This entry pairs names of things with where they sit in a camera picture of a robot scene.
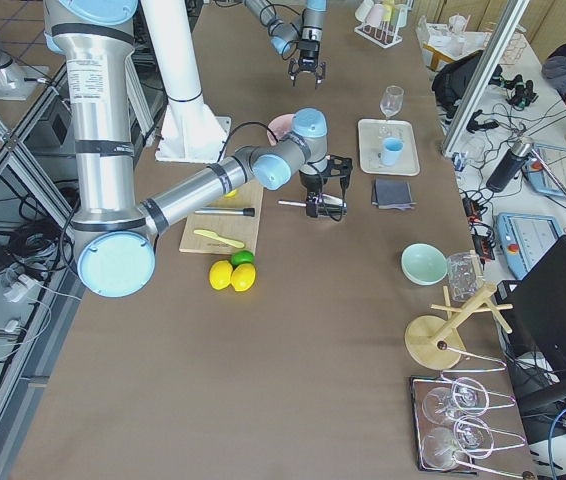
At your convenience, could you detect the bamboo cutting board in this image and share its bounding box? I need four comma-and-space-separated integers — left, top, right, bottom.
179, 180, 263, 255

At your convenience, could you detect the lower yellow lemon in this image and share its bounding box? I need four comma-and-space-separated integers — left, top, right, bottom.
230, 263, 256, 292

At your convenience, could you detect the black glass holder tray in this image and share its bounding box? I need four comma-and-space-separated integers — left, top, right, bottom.
410, 374, 535, 479

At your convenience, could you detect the black water bottle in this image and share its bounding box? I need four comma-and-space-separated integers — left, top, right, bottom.
486, 136, 534, 193

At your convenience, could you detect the green lime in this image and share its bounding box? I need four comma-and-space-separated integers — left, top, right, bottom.
230, 250, 255, 267

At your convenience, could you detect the upper yellow lemon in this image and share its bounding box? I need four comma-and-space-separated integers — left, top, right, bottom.
208, 260, 234, 290

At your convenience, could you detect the teach pendant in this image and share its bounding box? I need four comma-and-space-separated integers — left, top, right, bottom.
495, 212, 562, 280
523, 143, 566, 197

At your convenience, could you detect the light blue plastic cup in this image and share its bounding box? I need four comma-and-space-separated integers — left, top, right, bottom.
380, 137, 404, 166

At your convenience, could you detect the yellow plastic knife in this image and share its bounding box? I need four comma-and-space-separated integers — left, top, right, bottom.
193, 229, 245, 249

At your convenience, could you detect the wooden mug tree stand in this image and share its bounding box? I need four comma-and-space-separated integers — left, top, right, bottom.
404, 283, 513, 371

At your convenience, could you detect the white wire cup rack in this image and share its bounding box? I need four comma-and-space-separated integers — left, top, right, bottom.
354, 0, 411, 49

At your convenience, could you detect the upside wine glass lower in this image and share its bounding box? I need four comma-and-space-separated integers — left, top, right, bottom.
420, 416, 494, 471

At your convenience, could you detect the steel muddler black tip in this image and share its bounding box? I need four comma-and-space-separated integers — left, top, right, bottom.
194, 207, 256, 217

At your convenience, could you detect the stainless steel ice scoop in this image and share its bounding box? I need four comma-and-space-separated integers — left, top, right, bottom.
277, 194, 347, 218

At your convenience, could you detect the clear wine glass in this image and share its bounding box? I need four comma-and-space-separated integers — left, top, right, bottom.
379, 85, 404, 138

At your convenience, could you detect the black monitor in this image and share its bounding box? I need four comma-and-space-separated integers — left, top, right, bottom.
511, 236, 566, 374

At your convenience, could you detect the grey folded cloth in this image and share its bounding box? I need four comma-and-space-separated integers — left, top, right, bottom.
371, 178, 415, 211

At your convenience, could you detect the black backpack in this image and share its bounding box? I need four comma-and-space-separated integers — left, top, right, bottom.
432, 50, 483, 120

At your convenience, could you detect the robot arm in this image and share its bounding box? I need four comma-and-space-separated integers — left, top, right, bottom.
44, 1, 352, 297
241, 0, 327, 87

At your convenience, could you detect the pink bowl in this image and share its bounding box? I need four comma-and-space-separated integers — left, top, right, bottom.
266, 113, 294, 145

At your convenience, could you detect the yellow lemon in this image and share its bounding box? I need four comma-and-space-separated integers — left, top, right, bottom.
208, 260, 234, 290
230, 263, 256, 292

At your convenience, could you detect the near teach pendant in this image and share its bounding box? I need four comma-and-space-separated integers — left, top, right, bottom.
495, 212, 562, 280

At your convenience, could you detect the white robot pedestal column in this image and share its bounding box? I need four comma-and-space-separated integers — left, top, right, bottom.
142, 0, 227, 163

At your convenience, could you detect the upside wine glass upper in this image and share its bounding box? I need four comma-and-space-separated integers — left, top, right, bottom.
421, 377, 489, 426

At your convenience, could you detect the aluminium frame post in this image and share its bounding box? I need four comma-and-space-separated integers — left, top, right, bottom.
441, 0, 529, 158

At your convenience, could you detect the cream serving tray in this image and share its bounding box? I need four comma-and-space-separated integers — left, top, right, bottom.
357, 119, 420, 176

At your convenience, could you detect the far teach pendant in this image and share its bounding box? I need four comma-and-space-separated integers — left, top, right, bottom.
523, 143, 566, 197

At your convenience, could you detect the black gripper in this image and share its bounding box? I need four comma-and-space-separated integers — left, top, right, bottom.
288, 40, 326, 89
299, 155, 352, 218

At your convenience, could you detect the upside wine glass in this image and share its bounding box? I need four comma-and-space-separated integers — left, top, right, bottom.
421, 377, 489, 426
420, 416, 494, 471

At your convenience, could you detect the green ceramic bowl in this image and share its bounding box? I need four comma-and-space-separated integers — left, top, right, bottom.
401, 243, 447, 286

